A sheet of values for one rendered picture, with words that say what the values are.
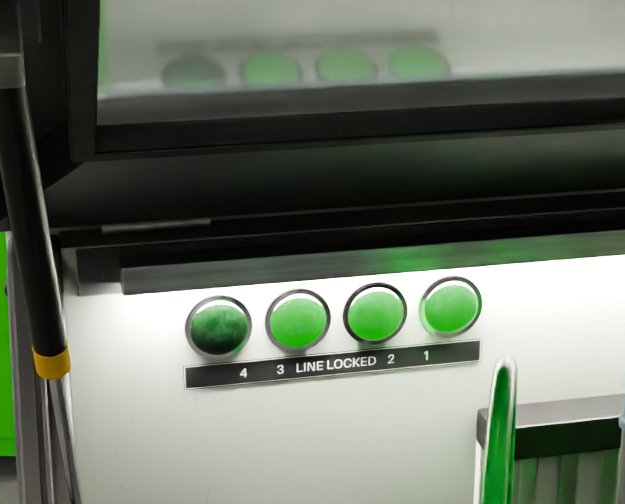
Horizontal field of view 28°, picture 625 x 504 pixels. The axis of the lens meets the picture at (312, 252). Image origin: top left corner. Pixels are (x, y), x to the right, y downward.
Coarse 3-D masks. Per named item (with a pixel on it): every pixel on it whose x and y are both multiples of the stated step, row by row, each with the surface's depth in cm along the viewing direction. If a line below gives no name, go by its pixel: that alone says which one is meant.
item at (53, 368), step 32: (0, 96) 55; (0, 128) 56; (32, 128) 57; (0, 160) 58; (32, 160) 58; (32, 192) 59; (32, 224) 60; (32, 256) 62; (32, 288) 63; (32, 320) 65; (64, 352) 67; (64, 416) 72; (64, 448) 74
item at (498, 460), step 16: (496, 368) 74; (512, 368) 74; (496, 384) 72; (512, 384) 72; (496, 400) 70; (512, 400) 71; (496, 416) 69; (512, 416) 70; (496, 432) 68; (512, 432) 88; (496, 448) 67; (512, 448) 90; (496, 464) 66; (512, 464) 91; (496, 480) 65; (512, 480) 92; (480, 496) 65; (496, 496) 64
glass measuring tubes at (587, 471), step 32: (480, 416) 99; (544, 416) 99; (576, 416) 99; (608, 416) 99; (480, 448) 100; (544, 448) 98; (576, 448) 99; (608, 448) 99; (480, 480) 101; (544, 480) 100; (576, 480) 103; (608, 480) 104
